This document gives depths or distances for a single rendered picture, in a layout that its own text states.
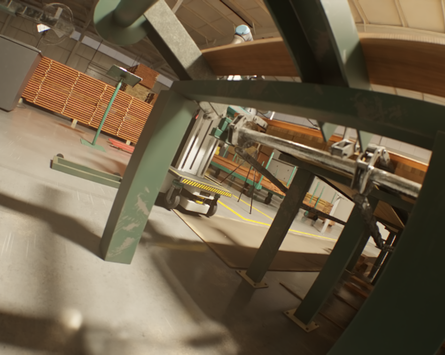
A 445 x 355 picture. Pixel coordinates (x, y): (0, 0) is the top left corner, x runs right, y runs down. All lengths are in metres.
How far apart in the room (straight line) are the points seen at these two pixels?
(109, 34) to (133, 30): 0.09
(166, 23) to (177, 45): 0.09
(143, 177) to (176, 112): 0.28
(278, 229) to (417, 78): 1.14
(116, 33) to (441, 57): 0.91
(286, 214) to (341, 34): 1.13
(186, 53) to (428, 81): 0.77
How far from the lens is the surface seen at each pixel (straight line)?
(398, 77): 0.57
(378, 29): 9.31
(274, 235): 1.46
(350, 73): 0.50
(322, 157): 0.89
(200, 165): 2.50
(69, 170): 2.05
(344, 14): 0.50
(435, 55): 0.52
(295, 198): 1.42
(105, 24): 0.93
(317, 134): 1.08
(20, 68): 3.87
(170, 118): 0.95
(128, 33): 0.94
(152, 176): 0.98
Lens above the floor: 0.59
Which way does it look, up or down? 4 degrees down
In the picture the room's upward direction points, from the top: 25 degrees clockwise
